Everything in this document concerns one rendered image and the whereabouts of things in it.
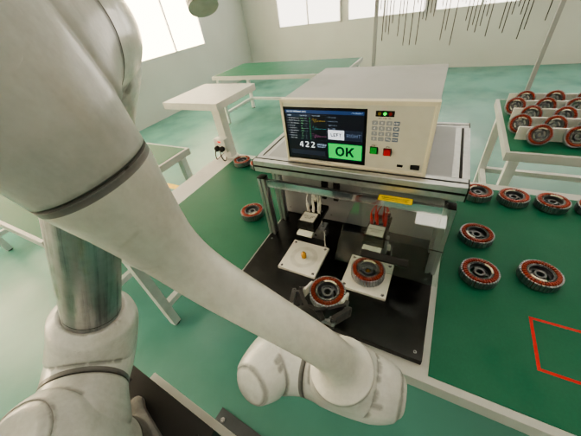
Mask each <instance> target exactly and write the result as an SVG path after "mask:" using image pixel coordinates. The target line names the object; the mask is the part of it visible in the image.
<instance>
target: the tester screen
mask: <svg viewBox="0 0 581 436"><path fill-rule="evenodd" d="M284 110H285V117H286V123H287V129H288V136H289V142H290V154H291V155H293V156H301V157H316V158H324V159H332V160H340V161H348V162H356V163H362V153H361V161H354V160H346V159H338V158H330V157H329V145H328V143H331V144H351V145H360V146H362V149H363V132H364V114H365V112H343V111H316V110H290V109H284ZM328 130H336V131H362V142H355V141H345V140H334V139H329V137H328ZM298 140H303V141H314V142H316V149H313V148H303V147H299V141H298ZM291 148H293V149H302V150H311V151H325V156H317V155H309V154H301V153H292V150H291Z"/></svg>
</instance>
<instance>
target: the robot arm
mask: <svg viewBox="0 0 581 436"><path fill-rule="evenodd" d="M142 57H143V41H142V36H141V33H140V29H139V27H138V25H137V21H136V19H135V17H134V15H133V13H132V12H131V9H130V8H129V6H128V4H127V3H126V1H125V0H0V195H2V196H4V197H6V198H7V199H9V200H11V201H12V202H14V203H15V204H17V205H19V206H20V207H22V208H24V209H26V210H28V211H29V212H30V213H32V214H33V215H36V216H37V217H38V219H39V222H40V227H41V234H42V238H43V243H44V247H45V251H46V255H47V260H48V267H49V271H50V275H51V279H52V284H53V288H54V295H55V300H56V304H57V305H56V306H55V307H54V308H53V310H51V312H50V313H49V314H48V317H47V319H46V322H45V328H44V351H43V360H42V364H43V369H42V372H41V378H40V381H39V384H38V387H37V390H36V392H35V394H32V395H31V396H30V397H28V398H26V399H25V400H23V401H22V402H20V403H19V404H17V405H16V406H15V407H13V408H12V409H11V410H10V411H9V412H8V413H7V414H5V415H4V416H3V417H2V419H1V420H0V436H162V434H161V433H160V431H159V429H158V428H157V426H156V424H155V422H154V420H153V419H152V418H151V416H150V414H149V412H148V410H147V408H146V405H145V399H144V398H143V397H142V396H136V397H134V398H133V399H132V400H131V398H130V390H129V382H130V377H131V371H132V367H133V363H134V358H135V353H136V347H137V334H138V309H137V306H136V304H135V302H134V300H133V299H132V298H131V296H130V295H129V294H127V293H126V292H124V291H122V260H124V261H126V262H128V263H129V264H131V265H133V266H135V267H136V268H138V269H140V270H141V271H143V272H145V273H147V274H149V275H150V276H151V277H153V278H154V279H157V280H158V281H160V282H162V283H163V284H165V285H166V286H168V287H170V288H171V289H173V290H175V291H176V292H179V293H180V294H181V295H183V296H184V297H186V298H188V299H190V300H192V301H194V302H195V303H197V304H198V305H201V306H202V307H204V308H206V309H208V310H210V311H211V312H213V313H215V314H217V315H219V316H221V317H223V318H225V319H226V320H228V321H230V322H232V323H234V324H237V325H238V326H240V327H241V328H243V329H245V330H248V331H250V332H251V333H253V334H255V335H257V336H258V337H257V338H256V340H255V341H254V342H253V343H252V344H251V346H250V347H249V348H248V350H247V351H246V353H245V354H244V355H243V357H242V359H241V360H240V362H239V365H238V372H237V382H238V386H239V390H240V392H241V393H242V394H243V396H244V397H245V398H246V399H247V400H248V401H249V402H250V403H251V404H253V405H254V406H257V407H262V406H264V405H268V404H270V403H273V402H274V401H277V400H278V399H280V398H281V396H297V397H302V398H305V399H307V400H309V401H313V402H314V403H316V404H317V405H318V406H320V407H323V408H325V409H327V410H329V411H331V412H333V413H335V414H339V415H341V416H344V417H346V418H349V419H351V420H356V421H359V422H362V423H365V424H368V425H376V426H384V425H391V424H394V423H395V422H396V421H397V420H399V419H401V418H402V416H403V415H404V412H405V404H406V395H407V383H406V379H405V377H404V375H403V374H402V372H401V370H400V368H399V367H398V366H396V365H395V364H394V363H393V362H391V361H390V360H388V359H387V358H385V357H384V356H382V355H379V354H377V353H375V352H374V351H373V350H372V349H369V348H368V347H366V346H364V345H362V344H361V343H360V342H358V341H357V340H355V339H353V338H352V337H347V336H339V335H337V334H336V333H335V332H334V331H332V330H333V329H334V328H335V326H336V325H337V324H339V323H340V322H342V321H344V320H345V319H347V318H349V317H351V312H352V307H350V306H348V305H349V301H348V297H349V292H347V293H346V295H345V296H344V297H343V299H342V301H341V303H340V304H339V305H334V306H330V307H325V306H324V307H316V306H314V305H308V303H307V300H306V299H305V297H306V296H307V295H308V294H309V292H310V285H312V284H311V283H312V282H313V281H310V282H309V283H308V284H307V285H306V286H303V287H301V286H299V289H298V290H297V289H296V288H292V291H291V295H290V300H289V301H288V300H286V299H285V298H283V297H281V296H280V295H278V294H277V293H275V292H274V291H273V290H271V289H270V288H268V287H267V286H265V285H263V284H262V283H260V282H259V281H257V280H256V279H254V278H253V277H251V276H250V275H248V274H247V273H245V272H243V271H242V270H240V269H239V268H238V267H236V266H235V265H233V264H232V263H231V262H229V261H228V260H226V259H225V258H223V257H222V256H221V255H219V254H218V253H216V252H215V251H214V250H213V249H212V248H211V247H210V246H209V245H208V244H207V243H206V242H205V241H204V240H203V239H202V238H201V237H200V236H199V235H198V234H197V233H196V232H195V231H194V229H193V228H192V227H191V225H190V224H189V222H188V220H187V218H186V217H185V215H184V213H183V212H182V210H181V208H180V206H179V205H178V203H177V201H176V199H175V197H174V195H173V194H172V192H171V190H170V188H169V185H168V184H167V182H166V180H165V178H164V176H163V173H162V172H161V170H160V168H159V166H158V164H157V162H156V159H155V158H154V156H153V153H152V151H151V149H150V147H149V146H148V145H147V144H146V142H145V141H144V139H143V137H142V135H141V134H140V132H139V131H138V129H137V127H136V126H135V121H136V115H137V103H138V97H139V91H140V85H141V79H142V69H141V62H142ZM295 296H297V297H298V301H299V304H300V305H299V306H295V305H294V301H295ZM324 324H327V325H329V327H327V326H326V325H324Z"/></svg>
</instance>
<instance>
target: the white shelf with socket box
mask: <svg viewBox="0 0 581 436"><path fill-rule="evenodd" d="M254 90H256V88H255V84H254V83H232V84H204V85H201V86H199V87H197V88H194V89H192V90H190V91H188V92H185V93H183V94H181V95H178V96H176V97H174V98H173V99H169V100H167V101H165V102H163V106H164V108H165V109H172V110H193V111H211V112H212V115H213V118H214V122H215V125H216V129H217V132H218V134H219V137H216V138H214V144H215V147H214V150H215V156H216V151H219V152H220V156H219V157H218V159H219V158H220V157H221V158H222V159H223V157H222V155H223V154H225V156H224V158H225V159H226V160H230V159H234V158H236V157H237V156H238V155H239V154H238V152H236V150H235V146H234V142H233V137H232V134H231V131H230V127H229V124H228V121H227V116H226V112H225V109H224V107H226V106H228V105H230V104H232V103H233V102H234V101H236V100H238V99H240V98H242V97H244V96H246V95H247V94H249V93H251V92H252V91H254ZM222 152H224V153H223V154H222V155H221V153H222ZM216 159H217V157H216ZM218 159H217V160H218ZM223 160H224V159H223ZM226 160H224V161H226Z"/></svg>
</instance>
